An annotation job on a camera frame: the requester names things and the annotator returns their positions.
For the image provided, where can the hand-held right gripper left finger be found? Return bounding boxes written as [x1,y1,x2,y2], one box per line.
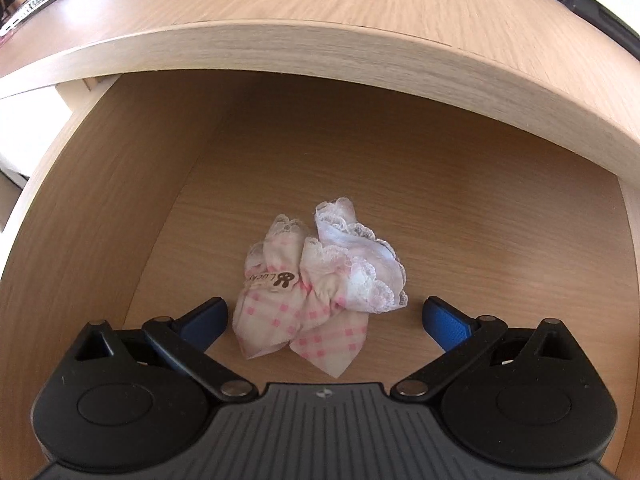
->
[65,296,256,403]

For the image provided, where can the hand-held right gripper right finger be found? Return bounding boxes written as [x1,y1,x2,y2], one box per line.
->
[390,296,577,403]

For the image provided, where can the pink and yellow toys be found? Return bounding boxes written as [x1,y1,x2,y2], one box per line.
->
[232,197,408,378]

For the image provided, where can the white side panel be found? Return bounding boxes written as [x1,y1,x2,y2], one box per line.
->
[0,82,78,188]

